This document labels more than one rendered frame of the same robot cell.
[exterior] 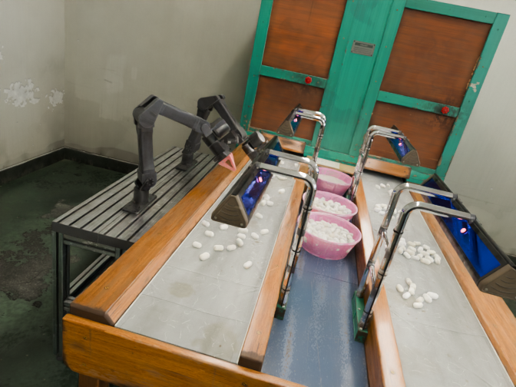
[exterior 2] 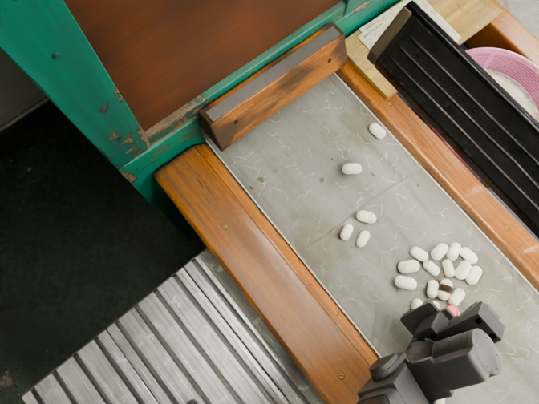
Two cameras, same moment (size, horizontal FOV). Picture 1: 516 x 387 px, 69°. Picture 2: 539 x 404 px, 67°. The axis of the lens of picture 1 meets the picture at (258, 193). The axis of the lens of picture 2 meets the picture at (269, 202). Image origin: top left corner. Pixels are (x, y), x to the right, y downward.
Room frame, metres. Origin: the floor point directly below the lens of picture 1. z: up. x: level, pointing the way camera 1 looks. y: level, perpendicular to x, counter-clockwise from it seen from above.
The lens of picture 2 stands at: (2.18, 0.21, 1.48)
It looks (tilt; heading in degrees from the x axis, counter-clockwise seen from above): 75 degrees down; 308
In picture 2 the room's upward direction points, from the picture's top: 7 degrees clockwise
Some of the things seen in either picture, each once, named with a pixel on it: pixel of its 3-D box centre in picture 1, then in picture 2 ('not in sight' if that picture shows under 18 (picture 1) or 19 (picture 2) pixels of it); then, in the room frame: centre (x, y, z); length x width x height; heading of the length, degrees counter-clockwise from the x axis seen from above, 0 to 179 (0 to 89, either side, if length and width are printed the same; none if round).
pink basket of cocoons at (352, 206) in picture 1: (327, 210); not in sight; (1.69, -0.35, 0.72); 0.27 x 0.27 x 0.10
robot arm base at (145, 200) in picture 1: (140, 195); not in sight; (1.46, 0.49, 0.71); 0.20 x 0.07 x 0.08; 175
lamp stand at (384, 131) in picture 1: (374, 171); not in sight; (1.93, -0.57, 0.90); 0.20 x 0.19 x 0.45; 173
